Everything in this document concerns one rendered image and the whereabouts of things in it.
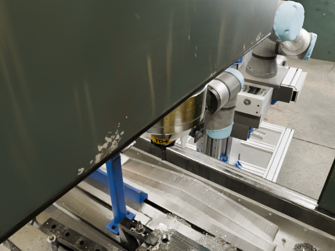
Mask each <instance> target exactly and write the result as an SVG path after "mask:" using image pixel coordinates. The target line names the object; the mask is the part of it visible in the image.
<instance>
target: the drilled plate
mask: <svg viewBox="0 0 335 251"><path fill-rule="evenodd" d="M152 233H153V234H154V235H155V237H156V239H157V240H160V244H159V243H156V244H155V245H157V244H159V246H158V247H159V248H158V249H157V247H156V250H155V249H154V250H152V249H153V248H154V246H152V247H150V246H148V245H146V244H145V243H142V244H141V246H140V247H139V248H138V249H137V250H136V251H211V250H210V249H208V248H206V247H204V246H203V245H201V244H199V243H197V242H195V241H194V240H192V239H190V238H188V237H187V236H185V235H183V234H181V233H180V232H178V231H176V230H174V229H172V228H171V227H169V226H167V225H165V224H164V223H162V222H160V223H159V225H158V226H157V227H156V228H155V229H154V230H153V232H152ZM164 233H165V234H164ZM168 233H169V234H168ZM157 236H159V237H160V238H159V237H157ZM172 238H173V240H172V241H171V239H172ZM169 241H170V244H168V246H167V242H169ZM165 243H166V244H165ZM149 247H150V248H149ZM148 248H149V249H148ZM166 249H167V250H166Z"/></svg>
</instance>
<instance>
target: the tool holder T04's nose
mask: <svg viewBox="0 0 335 251"><path fill-rule="evenodd" d="M175 141H176V140H175ZM175 141H174V142H172V143H170V144H157V143H155V142H153V141H152V139H151V144H153V145H155V146H157V147H159V148H160V149H162V148H167V147H170V146H174V144H175Z"/></svg>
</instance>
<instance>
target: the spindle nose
mask: <svg viewBox="0 0 335 251"><path fill-rule="evenodd" d="M206 94H207V85H205V86H204V87H203V88H202V89H200V90H199V91H198V92H196V93H195V94H194V95H193V96H191V97H190V98H189V99H187V100H186V101H185V102H184V103H182V104H181V105H180V106H178V107H177V108H176V109H174V110H173V111H172V112H171V113H169V114H168V115H167V116H165V117H164V118H163V119H162V120H160V121H159V122H158V123H156V124H155V125H154V126H153V127H151V128H150V129H149V130H147V131H146V133H150V134H159V135H167V134H176V133H180V132H184V131H186V130H189V129H191V128H193V127H194V126H196V125H197V124H199V123H200V122H201V120H202V119H203V116H204V111H205V107H206Z"/></svg>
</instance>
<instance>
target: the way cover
mask: <svg viewBox="0 0 335 251"><path fill-rule="evenodd" d="M122 174H123V177H124V178H126V179H128V180H130V181H132V182H134V183H136V184H138V185H139V186H141V187H143V188H145V189H147V190H149V191H151V192H153V193H155V194H157V195H159V196H161V197H163V198H165V199H166V200H168V201H170V202H172V203H174V204H176V205H178V206H180V207H182V208H184V209H186V210H188V211H190V212H192V213H193V214H195V215H197V216H200V217H201V218H203V219H205V220H207V221H209V222H211V223H213V224H215V225H217V226H219V227H221V228H222V229H224V230H226V231H228V232H230V233H232V234H234V235H236V236H238V237H240V238H242V239H244V240H246V241H247V242H249V243H251V244H253V245H255V246H257V247H259V248H261V249H263V250H265V251H275V249H276V246H277V245H276V244H274V243H273V242H274V240H275V237H276V235H277V233H278V231H279V228H280V227H278V226H277V225H275V224H273V223H271V222H270V221H268V220H266V219H264V218H263V217H261V216H259V215H257V214H256V213H254V212H252V211H251V210H249V209H247V208H245V207H244V206H242V205H240V204H238V203H237V202H235V201H233V200H231V199H230V198H228V197H226V196H225V195H223V194H221V193H219V192H218V191H216V190H214V189H213V190H212V188H211V187H209V186H207V185H206V184H202V182H200V181H199V180H197V179H195V178H191V177H189V176H186V175H183V174H180V173H177V172H174V171H171V170H168V169H165V168H162V167H159V166H156V165H153V164H150V163H147V162H144V161H141V160H138V159H135V158H132V157H130V158H129V159H128V160H127V161H126V162H124V163H123V164H122ZM197 183H198V184H197ZM206 190H207V191H206ZM216 198H218V199H216Z"/></svg>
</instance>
